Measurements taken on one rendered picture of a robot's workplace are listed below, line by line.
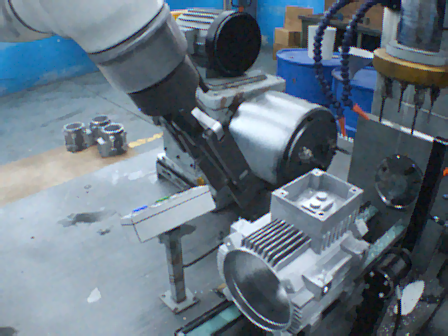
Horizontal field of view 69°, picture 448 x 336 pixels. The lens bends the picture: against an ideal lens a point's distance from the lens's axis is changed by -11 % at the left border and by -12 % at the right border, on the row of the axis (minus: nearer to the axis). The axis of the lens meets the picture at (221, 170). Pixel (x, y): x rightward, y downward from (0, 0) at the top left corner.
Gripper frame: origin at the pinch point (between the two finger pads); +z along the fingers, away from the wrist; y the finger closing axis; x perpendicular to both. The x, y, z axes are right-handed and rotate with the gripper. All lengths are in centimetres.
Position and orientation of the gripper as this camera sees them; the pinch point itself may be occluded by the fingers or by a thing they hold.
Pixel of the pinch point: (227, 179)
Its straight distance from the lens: 51.4
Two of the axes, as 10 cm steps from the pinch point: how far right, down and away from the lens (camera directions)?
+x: -6.6, 7.1, -2.3
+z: 3.9, 5.9, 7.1
